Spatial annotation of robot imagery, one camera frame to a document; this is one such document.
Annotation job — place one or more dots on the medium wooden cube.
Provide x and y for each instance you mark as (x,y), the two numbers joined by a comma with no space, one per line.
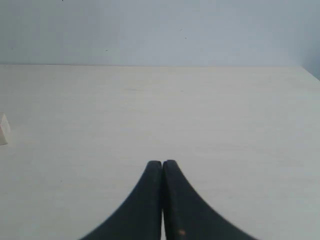
(4,129)

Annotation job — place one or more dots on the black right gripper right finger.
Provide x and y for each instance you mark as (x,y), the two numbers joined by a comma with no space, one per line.
(187,216)

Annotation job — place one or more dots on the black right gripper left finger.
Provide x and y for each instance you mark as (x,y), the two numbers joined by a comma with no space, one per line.
(139,217)

